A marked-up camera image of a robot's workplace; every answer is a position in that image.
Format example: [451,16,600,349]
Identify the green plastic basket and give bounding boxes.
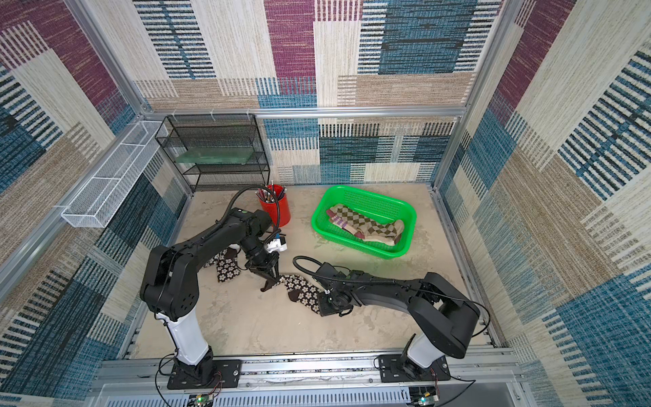
[311,186,417,259]

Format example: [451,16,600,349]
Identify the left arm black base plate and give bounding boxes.
[166,360,242,390]

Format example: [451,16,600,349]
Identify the red ribbed plastic cup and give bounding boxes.
[259,191,291,227]

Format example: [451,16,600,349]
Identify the white wire wall basket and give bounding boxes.
[61,120,161,228]

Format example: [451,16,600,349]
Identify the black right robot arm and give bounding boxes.
[293,255,481,369]

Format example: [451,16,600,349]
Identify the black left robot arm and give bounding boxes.
[140,185,281,387]

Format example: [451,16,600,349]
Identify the aluminium front rail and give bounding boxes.
[84,347,536,406]

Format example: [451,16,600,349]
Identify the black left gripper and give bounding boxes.
[241,239,284,283]

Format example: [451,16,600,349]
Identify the black wire mesh shelf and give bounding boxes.
[155,114,271,193]

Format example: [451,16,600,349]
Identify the brown daisy pattern sock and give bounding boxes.
[280,275,321,315]

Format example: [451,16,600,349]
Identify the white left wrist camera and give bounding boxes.
[266,234,288,253]

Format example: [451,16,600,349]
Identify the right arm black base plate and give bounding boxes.
[373,354,451,383]

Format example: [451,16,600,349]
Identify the pens in red cup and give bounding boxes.
[256,182,287,204]

